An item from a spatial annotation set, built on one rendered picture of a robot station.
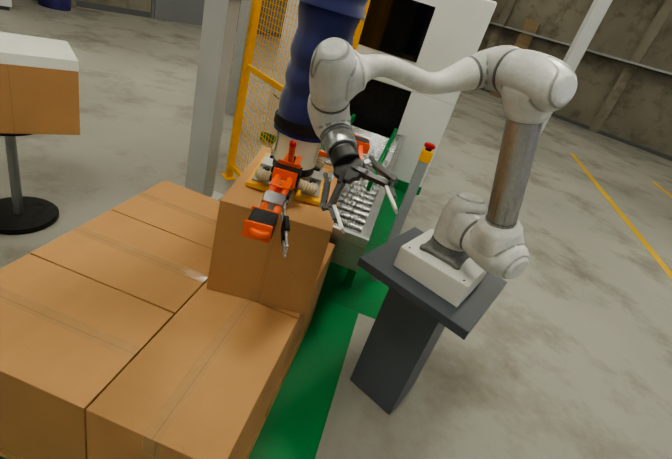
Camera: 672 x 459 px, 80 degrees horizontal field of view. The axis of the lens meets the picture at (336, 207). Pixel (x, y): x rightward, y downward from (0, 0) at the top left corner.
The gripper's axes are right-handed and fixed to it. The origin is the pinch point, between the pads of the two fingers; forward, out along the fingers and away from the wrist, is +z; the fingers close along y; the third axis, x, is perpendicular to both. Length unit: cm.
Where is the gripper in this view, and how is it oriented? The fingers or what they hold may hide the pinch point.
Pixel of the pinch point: (368, 217)
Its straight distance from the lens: 96.0
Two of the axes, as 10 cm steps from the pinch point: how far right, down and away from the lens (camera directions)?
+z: 3.0, 8.4, -4.5
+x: -1.8, -4.1, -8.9
